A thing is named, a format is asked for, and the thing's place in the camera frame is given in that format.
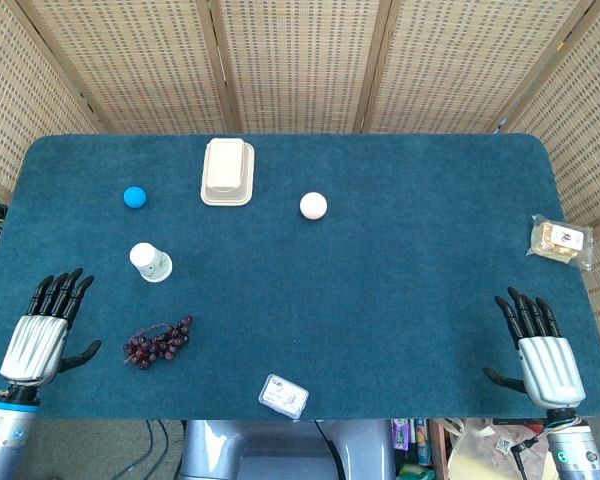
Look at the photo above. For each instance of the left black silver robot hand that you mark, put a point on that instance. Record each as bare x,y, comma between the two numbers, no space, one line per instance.
32,345

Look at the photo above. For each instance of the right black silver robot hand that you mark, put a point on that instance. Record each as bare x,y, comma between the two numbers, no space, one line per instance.
550,362

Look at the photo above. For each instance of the white floral paper cup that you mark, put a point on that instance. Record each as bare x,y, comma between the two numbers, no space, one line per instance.
151,264

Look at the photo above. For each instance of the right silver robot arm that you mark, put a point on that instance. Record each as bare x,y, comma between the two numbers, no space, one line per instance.
575,445

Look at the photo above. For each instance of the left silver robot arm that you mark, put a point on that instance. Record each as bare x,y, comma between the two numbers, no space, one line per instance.
5,432

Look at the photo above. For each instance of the packaged items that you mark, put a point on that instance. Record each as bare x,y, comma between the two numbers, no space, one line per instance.
410,445

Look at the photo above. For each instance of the beige paper bag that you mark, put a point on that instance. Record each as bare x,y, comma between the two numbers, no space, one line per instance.
480,450

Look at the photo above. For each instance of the clear wrapped snack packet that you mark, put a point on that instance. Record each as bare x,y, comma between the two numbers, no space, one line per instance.
560,242

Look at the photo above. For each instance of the dark red grape bunch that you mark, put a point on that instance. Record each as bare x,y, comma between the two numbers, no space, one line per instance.
155,345

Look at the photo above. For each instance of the small blue ball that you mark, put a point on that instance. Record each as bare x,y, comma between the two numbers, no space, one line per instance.
135,196

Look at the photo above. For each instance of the teal blue table mat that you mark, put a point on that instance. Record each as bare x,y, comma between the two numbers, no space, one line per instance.
330,300

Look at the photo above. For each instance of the woven bamboo screen panel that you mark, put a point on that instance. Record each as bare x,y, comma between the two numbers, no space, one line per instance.
580,125
300,65
140,65
460,65
15,100

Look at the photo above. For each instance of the clear plastic floss box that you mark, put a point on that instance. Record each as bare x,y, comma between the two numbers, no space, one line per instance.
282,396

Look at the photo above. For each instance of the beige plastic container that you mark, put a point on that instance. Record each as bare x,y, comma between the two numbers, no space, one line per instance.
227,172

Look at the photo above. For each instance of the grey robot torso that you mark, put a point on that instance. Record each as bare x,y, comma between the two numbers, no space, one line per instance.
275,452

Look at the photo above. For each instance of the white ball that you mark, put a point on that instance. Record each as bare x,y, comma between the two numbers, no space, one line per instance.
313,205

